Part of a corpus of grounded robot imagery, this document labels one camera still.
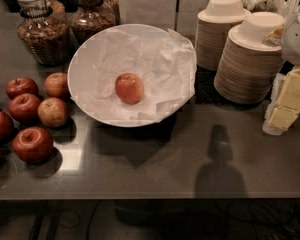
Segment glass granola jar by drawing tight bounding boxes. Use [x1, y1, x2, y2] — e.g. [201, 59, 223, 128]
[69, 0, 116, 44]
[17, 0, 70, 66]

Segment large white bowl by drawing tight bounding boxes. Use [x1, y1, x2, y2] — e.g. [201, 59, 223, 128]
[67, 23, 198, 129]

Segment white crumpled paper liner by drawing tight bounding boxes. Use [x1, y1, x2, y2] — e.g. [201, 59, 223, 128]
[84, 27, 198, 124]

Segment yellowish red apple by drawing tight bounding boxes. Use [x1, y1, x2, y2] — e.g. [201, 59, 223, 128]
[38, 97, 69, 128]

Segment glass granola jar left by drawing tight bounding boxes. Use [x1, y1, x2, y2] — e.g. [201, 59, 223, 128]
[17, 0, 70, 66]

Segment paper bowl stack rear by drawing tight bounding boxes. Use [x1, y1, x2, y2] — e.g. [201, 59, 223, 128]
[195, 0, 250, 71]

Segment pale red apple near bowl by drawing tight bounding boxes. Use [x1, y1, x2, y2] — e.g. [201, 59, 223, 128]
[44, 72, 70, 100]

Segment paper bowl stack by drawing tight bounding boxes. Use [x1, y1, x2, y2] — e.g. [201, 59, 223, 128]
[195, 0, 250, 71]
[214, 12, 285, 104]

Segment red apple left edge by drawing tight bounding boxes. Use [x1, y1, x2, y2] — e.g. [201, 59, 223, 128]
[0, 111, 14, 143]

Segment dark red apple middle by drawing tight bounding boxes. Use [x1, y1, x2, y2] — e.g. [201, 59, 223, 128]
[8, 93, 41, 124]

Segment glass granola jar right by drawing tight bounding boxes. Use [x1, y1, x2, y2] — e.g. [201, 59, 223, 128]
[69, 0, 116, 44]

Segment paper bowl stack front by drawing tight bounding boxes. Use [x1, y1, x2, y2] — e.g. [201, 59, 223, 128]
[214, 12, 285, 104]

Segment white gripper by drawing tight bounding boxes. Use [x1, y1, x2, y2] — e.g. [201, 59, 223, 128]
[262, 5, 300, 136]

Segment large red apple front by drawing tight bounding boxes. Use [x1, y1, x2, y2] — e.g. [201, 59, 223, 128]
[12, 127, 53, 164]

